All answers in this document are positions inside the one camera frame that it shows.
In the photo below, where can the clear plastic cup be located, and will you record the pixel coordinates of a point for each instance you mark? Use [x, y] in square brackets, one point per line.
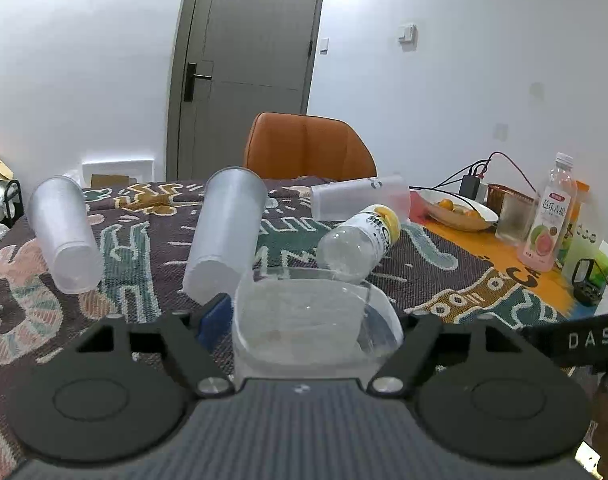
[304, 320]

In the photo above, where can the black power adapter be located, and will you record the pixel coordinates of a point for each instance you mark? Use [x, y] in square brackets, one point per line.
[471, 186]

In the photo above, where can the cardboard box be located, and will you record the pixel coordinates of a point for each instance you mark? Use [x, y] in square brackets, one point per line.
[111, 180]

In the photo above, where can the pink juice bottle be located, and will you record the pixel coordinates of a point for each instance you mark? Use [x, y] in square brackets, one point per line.
[546, 220]

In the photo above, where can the orange juice bottle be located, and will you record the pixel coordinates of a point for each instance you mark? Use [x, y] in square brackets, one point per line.
[576, 215]

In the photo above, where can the clear drinking glass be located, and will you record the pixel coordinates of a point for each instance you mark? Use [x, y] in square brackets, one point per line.
[513, 220]

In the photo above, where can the frosted plastic cup with print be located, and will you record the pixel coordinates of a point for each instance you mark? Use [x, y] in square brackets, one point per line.
[359, 197]

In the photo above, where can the orange fruit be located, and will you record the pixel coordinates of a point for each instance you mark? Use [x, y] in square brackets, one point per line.
[445, 204]
[471, 213]

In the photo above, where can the green drink bottle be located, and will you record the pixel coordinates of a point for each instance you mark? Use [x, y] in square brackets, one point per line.
[586, 240]

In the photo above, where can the grey door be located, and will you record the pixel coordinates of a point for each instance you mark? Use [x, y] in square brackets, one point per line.
[249, 60]

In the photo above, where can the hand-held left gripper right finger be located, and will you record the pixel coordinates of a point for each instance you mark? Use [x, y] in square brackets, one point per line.
[420, 332]

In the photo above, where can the patterned woven blanket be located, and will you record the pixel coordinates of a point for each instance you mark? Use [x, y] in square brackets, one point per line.
[134, 265]

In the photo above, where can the clear bottle with yellow label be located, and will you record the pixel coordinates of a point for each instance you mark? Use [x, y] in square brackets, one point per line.
[356, 245]

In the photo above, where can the frosted tall plastic cup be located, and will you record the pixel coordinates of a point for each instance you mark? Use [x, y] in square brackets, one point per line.
[226, 230]
[66, 235]

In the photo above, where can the brown basket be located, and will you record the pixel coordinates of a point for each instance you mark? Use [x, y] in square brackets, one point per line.
[504, 195]

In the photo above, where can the white bowl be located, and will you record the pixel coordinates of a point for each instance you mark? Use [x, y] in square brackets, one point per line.
[459, 210]

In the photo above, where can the orange chair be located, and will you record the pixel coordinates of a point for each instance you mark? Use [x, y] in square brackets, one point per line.
[309, 145]

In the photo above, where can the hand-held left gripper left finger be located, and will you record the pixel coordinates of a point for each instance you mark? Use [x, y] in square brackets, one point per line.
[215, 321]

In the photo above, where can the black wristband device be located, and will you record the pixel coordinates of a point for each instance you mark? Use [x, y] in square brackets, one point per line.
[590, 280]

